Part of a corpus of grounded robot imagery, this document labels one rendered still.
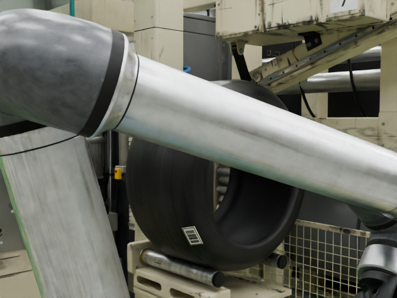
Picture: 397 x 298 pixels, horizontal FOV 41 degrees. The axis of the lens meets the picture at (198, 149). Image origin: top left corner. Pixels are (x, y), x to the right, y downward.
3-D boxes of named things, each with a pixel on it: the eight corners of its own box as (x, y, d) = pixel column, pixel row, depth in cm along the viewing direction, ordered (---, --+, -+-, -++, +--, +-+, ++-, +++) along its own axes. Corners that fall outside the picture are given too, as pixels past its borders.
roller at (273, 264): (203, 250, 191) (203, 237, 191) (212, 248, 194) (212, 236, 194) (278, 270, 165) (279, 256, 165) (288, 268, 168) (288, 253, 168)
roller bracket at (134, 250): (126, 272, 172) (126, 242, 172) (215, 252, 199) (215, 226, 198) (132, 274, 170) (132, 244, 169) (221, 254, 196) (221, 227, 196)
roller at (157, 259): (140, 264, 173) (140, 250, 172) (151, 261, 176) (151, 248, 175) (214, 289, 147) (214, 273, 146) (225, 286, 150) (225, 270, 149)
